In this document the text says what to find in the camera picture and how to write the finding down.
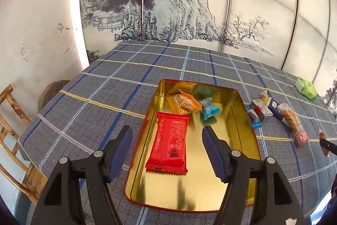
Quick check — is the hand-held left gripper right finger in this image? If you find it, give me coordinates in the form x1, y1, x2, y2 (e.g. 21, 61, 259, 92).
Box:
201, 125, 307, 225

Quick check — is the gold metal tin tray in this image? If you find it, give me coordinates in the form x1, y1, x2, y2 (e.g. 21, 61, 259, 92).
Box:
124, 79, 262, 213

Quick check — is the orange snack packet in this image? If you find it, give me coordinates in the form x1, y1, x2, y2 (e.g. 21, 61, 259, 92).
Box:
167, 89, 203, 115

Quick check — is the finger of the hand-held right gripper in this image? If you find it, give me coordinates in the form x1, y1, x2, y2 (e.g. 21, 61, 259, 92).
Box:
319, 137, 337, 155

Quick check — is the dark snack packet red label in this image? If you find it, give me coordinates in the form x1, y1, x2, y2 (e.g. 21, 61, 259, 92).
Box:
250, 99, 274, 118

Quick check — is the small blue candy packet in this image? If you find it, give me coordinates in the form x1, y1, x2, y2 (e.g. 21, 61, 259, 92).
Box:
246, 106, 262, 129

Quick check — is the green snack packet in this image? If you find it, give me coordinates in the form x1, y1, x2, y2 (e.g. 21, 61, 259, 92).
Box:
294, 77, 318, 101

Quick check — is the clear bag of reddish snacks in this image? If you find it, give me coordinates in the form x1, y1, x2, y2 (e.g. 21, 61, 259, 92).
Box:
318, 129, 331, 157

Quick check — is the wooden chair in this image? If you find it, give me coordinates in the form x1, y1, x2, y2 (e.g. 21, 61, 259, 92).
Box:
0, 84, 48, 206

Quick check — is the blue plaid tablecloth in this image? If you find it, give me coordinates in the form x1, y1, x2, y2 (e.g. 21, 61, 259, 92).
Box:
18, 40, 337, 225

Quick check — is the navy and white snack packet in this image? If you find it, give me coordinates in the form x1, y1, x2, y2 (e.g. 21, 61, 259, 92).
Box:
267, 99, 286, 123

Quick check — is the landscape painted folding screen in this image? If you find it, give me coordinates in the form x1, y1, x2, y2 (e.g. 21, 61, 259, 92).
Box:
79, 0, 337, 107

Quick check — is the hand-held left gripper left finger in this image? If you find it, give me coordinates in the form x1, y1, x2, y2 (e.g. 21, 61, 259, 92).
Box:
31, 125, 133, 225

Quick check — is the yellow snack packet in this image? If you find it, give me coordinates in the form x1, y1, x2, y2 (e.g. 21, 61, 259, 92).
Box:
257, 89, 270, 104

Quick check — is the clear bag of fried twists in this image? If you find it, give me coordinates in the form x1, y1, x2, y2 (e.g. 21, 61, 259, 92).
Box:
278, 103, 303, 136

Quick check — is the round wooden stool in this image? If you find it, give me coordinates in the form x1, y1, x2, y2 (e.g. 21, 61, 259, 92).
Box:
37, 80, 71, 113

